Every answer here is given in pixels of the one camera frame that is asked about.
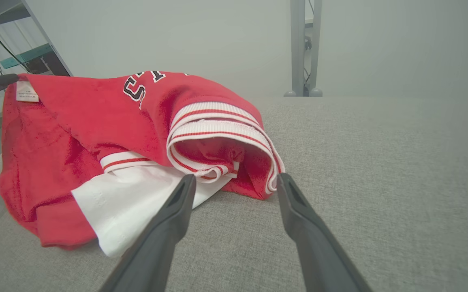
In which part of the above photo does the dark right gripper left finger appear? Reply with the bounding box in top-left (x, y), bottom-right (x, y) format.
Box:
top-left (100, 174), bottom-right (197, 292)

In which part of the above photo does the grey metal shelf rack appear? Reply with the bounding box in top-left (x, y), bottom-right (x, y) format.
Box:
top-left (0, 0), bottom-right (73, 122)

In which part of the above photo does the red Bulls jersey shirt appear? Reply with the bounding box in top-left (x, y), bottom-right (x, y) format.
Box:
top-left (0, 71), bottom-right (286, 258)

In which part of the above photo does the grey partition post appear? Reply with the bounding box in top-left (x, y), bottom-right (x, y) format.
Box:
top-left (284, 0), bottom-right (323, 97)

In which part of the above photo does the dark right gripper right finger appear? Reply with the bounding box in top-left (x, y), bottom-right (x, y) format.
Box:
top-left (276, 173), bottom-right (372, 292)

